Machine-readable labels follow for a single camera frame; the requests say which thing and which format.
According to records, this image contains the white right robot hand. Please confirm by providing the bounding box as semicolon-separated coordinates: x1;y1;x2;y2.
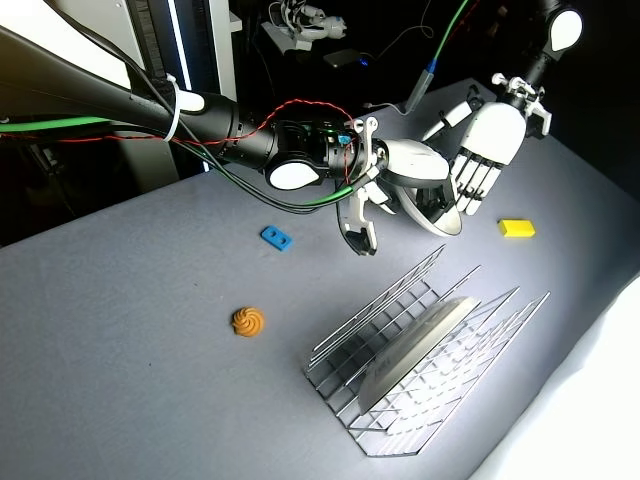
369;138;460;222

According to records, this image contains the white plate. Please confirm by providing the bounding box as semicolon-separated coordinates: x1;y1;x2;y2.
394;182;464;238
357;295;483;416

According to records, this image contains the yellow rectangular block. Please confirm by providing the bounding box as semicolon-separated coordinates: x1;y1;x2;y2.
497;218;537;239

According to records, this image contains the black box with blue light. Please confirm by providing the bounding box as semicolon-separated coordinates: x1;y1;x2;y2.
322;48;365;70

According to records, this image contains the blue two-hole block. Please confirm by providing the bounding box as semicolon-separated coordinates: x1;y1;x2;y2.
259;225;295;252

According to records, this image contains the spare white robot hand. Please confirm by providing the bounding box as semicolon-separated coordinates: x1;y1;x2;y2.
262;0;349;54

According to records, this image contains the orange swirl cookie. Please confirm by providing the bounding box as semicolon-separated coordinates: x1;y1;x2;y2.
230;306;266;339

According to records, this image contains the grey cable adapter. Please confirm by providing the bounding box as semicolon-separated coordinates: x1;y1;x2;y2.
403;59;436;115

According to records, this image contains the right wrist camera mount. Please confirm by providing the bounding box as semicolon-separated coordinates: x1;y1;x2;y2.
335;117;397;258

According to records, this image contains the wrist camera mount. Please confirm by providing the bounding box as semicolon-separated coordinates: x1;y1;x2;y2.
491;72;554;140
335;117;397;258

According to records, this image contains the thin white cable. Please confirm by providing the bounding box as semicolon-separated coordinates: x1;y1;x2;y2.
360;22;436;115

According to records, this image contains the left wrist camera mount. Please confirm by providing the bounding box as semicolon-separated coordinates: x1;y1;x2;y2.
491;72;554;140

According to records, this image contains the green cable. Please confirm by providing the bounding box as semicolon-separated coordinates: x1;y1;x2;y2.
432;0;472;67

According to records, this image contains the silver wire dish rack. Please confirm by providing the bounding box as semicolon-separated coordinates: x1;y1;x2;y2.
302;244;551;458

